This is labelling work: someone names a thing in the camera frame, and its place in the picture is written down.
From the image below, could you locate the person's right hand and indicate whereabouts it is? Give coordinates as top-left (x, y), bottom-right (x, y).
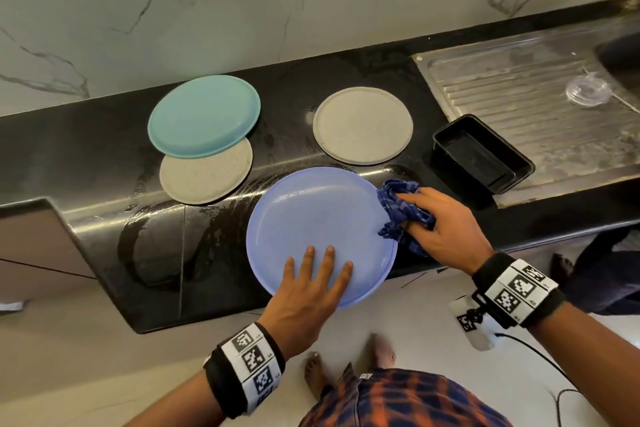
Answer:
top-left (395, 186), bottom-right (496, 276)

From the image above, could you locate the person's left hand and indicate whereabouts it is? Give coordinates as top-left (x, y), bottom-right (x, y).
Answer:
top-left (256, 246), bottom-right (354, 361)

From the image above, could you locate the blue striped cloth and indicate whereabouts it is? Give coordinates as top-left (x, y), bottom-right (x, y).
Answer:
top-left (376, 178), bottom-right (436, 261)

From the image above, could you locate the lavender plate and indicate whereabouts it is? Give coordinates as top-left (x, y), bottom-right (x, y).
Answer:
top-left (245, 166), bottom-right (399, 310)

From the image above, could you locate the speckled white plate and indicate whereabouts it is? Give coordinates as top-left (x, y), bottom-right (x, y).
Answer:
top-left (312, 86), bottom-right (415, 167)
top-left (159, 137), bottom-right (254, 207)

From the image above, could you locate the teal plate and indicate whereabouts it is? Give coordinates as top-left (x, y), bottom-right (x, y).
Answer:
top-left (147, 74), bottom-right (262, 159)

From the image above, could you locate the person's right forearm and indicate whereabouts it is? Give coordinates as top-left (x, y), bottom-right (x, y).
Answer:
top-left (535, 302), bottom-right (640, 427)

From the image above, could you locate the person's left forearm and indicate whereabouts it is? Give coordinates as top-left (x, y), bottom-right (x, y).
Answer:
top-left (125, 372), bottom-right (226, 427)

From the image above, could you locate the person's left foot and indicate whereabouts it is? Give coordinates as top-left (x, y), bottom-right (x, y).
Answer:
top-left (304, 352), bottom-right (331, 401)

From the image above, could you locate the person's foot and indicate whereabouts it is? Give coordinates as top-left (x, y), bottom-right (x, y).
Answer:
top-left (366, 332), bottom-right (397, 371)
top-left (304, 352), bottom-right (331, 401)

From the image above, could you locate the person's right foot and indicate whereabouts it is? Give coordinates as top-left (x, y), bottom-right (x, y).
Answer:
top-left (366, 332), bottom-right (397, 371)

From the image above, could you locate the black plastic tray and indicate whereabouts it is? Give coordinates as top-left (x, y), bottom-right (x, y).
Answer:
top-left (430, 113), bottom-right (536, 197)

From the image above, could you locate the blue orange plaid shirt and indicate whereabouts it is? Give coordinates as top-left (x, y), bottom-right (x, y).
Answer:
top-left (298, 366), bottom-right (516, 427)

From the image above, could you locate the steel sink drainboard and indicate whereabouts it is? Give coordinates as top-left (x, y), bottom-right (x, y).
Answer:
top-left (412, 11), bottom-right (640, 209)

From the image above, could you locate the clear plastic lid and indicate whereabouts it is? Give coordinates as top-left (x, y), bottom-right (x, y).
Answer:
top-left (565, 71), bottom-right (614, 109)

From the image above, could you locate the thin grey stick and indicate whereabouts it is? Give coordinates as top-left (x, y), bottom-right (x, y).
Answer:
top-left (585, 66), bottom-right (640, 115)

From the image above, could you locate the brown lower drawer unit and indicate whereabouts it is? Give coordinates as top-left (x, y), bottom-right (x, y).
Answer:
top-left (0, 198), bottom-right (98, 308)

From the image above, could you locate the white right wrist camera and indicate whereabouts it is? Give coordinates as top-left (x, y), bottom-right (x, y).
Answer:
top-left (450, 294), bottom-right (501, 353)

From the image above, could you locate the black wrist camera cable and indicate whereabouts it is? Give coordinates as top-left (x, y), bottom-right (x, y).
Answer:
top-left (495, 332), bottom-right (586, 427)

